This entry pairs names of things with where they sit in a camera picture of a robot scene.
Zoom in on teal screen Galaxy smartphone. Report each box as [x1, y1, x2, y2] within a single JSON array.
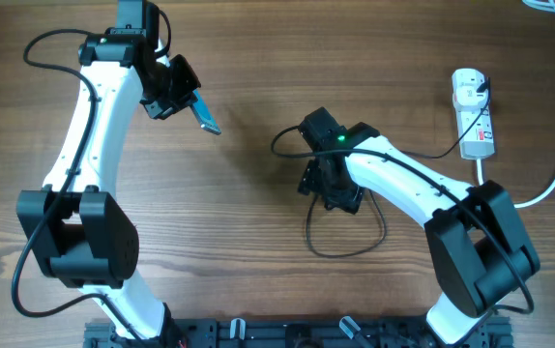
[[190, 90, 221, 135]]

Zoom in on white power strip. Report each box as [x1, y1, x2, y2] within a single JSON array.
[[452, 68, 495, 160]]

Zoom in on black USB charging cable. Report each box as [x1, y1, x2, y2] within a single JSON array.
[[305, 77, 492, 259]]

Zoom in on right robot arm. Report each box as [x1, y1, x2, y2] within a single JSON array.
[[296, 108, 540, 346]]

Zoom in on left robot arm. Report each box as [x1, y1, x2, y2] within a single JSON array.
[[16, 0, 219, 347]]

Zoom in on white wall charger adapter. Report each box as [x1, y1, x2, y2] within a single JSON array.
[[453, 85, 487, 112]]

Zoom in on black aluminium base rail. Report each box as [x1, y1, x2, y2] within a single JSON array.
[[83, 316, 514, 348]]

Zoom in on right black camera cable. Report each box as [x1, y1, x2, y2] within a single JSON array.
[[270, 124, 536, 348]]

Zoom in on black camera cable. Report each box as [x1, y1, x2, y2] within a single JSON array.
[[270, 124, 536, 348], [10, 8, 173, 348]]

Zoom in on left black camera cable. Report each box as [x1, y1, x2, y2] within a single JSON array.
[[10, 8, 173, 348]]

